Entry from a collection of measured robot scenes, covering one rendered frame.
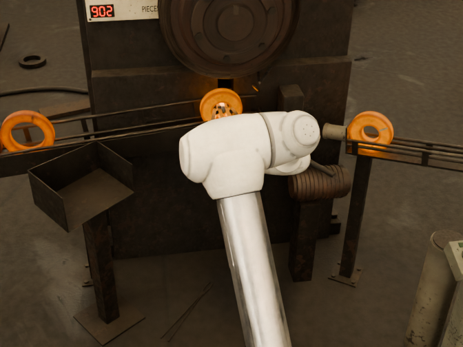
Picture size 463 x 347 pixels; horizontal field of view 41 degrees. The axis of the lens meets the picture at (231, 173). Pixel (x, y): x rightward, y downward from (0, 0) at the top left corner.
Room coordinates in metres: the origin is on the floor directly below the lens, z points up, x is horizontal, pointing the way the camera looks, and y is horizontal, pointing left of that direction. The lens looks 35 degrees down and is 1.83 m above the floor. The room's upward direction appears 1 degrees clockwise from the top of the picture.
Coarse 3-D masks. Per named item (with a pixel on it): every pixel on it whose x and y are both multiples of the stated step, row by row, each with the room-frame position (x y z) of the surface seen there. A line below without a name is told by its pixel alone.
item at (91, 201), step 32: (64, 160) 1.69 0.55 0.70; (96, 160) 1.77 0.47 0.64; (32, 192) 1.59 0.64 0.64; (64, 192) 1.65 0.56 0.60; (96, 192) 1.64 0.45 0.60; (128, 192) 1.64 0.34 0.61; (64, 224) 1.46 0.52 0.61; (96, 224) 1.60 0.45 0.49; (96, 256) 1.59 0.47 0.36; (96, 288) 1.62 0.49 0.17; (96, 320) 1.61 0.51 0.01; (128, 320) 1.61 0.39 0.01
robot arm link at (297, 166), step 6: (306, 156) 1.65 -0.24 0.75; (288, 162) 1.56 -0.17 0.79; (294, 162) 1.55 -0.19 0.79; (300, 162) 1.64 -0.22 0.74; (306, 162) 1.65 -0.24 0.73; (276, 168) 1.59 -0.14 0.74; (282, 168) 1.59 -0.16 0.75; (288, 168) 1.59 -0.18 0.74; (294, 168) 1.60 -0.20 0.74; (300, 168) 1.63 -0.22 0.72; (306, 168) 1.65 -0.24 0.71; (276, 174) 1.62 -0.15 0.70; (282, 174) 1.62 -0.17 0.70; (288, 174) 1.62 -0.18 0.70; (294, 174) 1.65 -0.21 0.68
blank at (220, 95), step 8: (224, 88) 1.98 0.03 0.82; (208, 96) 1.95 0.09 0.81; (216, 96) 1.95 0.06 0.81; (224, 96) 1.95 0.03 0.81; (232, 96) 1.96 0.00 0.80; (200, 104) 1.96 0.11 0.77; (208, 104) 1.94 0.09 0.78; (216, 104) 1.95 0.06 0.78; (232, 104) 1.96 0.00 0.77; (240, 104) 1.96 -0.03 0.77; (200, 112) 1.94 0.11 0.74; (208, 112) 1.95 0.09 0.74; (240, 112) 1.97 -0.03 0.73; (208, 120) 1.95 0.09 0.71
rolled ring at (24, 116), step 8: (16, 112) 1.86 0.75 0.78; (24, 112) 1.86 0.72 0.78; (32, 112) 1.87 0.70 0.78; (8, 120) 1.84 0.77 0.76; (16, 120) 1.84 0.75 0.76; (24, 120) 1.85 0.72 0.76; (32, 120) 1.85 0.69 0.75; (40, 120) 1.85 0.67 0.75; (48, 120) 1.88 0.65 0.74; (8, 128) 1.84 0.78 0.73; (48, 128) 1.86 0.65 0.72; (8, 136) 1.84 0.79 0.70; (48, 136) 1.86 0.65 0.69; (8, 144) 1.84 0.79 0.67; (16, 144) 1.85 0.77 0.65; (40, 144) 1.88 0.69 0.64; (48, 144) 1.86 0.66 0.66
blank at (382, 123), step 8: (368, 112) 1.90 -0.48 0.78; (376, 112) 1.89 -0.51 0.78; (360, 120) 1.89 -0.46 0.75; (368, 120) 1.88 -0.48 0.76; (376, 120) 1.87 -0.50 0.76; (384, 120) 1.86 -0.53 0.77; (352, 128) 1.90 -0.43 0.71; (360, 128) 1.89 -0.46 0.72; (376, 128) 1.87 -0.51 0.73; (384, 128) 1.85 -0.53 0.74; (392, 128) 1.86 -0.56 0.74; (352, 136) 1.90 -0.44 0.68; (360, 136) 1.89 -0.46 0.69; (384, 136) 1.85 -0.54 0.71; (392, 136) 1.85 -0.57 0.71; (360, 144) 1.89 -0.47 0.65
